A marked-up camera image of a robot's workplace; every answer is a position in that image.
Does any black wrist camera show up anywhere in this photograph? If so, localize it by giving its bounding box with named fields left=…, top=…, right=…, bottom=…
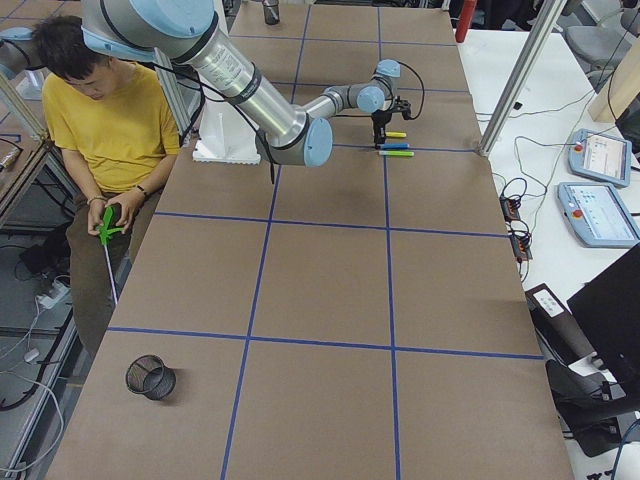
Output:
left=389, top=98, right=413, bottom=121

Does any blue highlighter marker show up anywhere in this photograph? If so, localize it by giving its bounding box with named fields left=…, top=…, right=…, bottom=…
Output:
left=376, top=143, right=410, bottom=150

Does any aluminium frame post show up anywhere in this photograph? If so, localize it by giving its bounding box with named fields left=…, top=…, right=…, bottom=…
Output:
left=477, top=0, right=567, bottom=157

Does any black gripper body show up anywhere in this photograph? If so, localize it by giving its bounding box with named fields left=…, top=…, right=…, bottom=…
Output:
left=371, top=110, right=391, bottom=135

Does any person in yellow shirt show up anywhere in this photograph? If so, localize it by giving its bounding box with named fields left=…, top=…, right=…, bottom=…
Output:
left=33, top=16, right=180, bottom=356

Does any near blue teach pendant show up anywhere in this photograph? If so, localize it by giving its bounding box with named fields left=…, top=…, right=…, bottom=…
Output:
left=557, top=182, right=639, bottom=248

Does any black mesh pen cup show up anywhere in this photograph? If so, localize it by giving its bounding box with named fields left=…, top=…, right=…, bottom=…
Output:
left=125, top=354, right=176, bottom=401

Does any grey office chair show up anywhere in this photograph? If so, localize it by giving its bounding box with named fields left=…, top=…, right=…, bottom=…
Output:
left=564, top=1, right=639, bottom=74

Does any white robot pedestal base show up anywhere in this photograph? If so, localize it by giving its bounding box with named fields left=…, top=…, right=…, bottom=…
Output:
left=193, top=101, right=261, bottom=165

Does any red cylinder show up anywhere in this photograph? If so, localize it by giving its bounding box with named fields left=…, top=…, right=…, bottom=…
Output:
left=455, top=0, right=477, bottom=43

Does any green highlighter marker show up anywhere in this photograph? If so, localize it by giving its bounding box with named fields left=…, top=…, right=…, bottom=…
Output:
left=378, top=150, right=415, bottom=157

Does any black monitor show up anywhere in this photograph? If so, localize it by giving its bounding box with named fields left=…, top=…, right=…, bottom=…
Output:
left=568, top=246, right=639, bottom=393

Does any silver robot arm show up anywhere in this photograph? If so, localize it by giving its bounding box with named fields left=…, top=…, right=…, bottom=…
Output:
left=1, top=27, right=45, bottom=80
left=81, top=1, right=401, bottom=167

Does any black box with white label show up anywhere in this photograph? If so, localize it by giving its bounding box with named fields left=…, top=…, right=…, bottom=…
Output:
left=525, top=283, right=604, bottom=370

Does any green hand controller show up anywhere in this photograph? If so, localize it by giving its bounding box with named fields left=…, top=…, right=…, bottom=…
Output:
left=97, top=204, right=123, bottom=246

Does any far blue teach pendant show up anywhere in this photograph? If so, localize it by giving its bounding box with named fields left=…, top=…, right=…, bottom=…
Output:
left=568, top=129, right=632, bottom=188

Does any blue teach pendant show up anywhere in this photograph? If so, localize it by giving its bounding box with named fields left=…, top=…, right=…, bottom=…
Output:
left=557, top=182, right=639, bottom=248
left=568, top=129, right=632, bottom=188

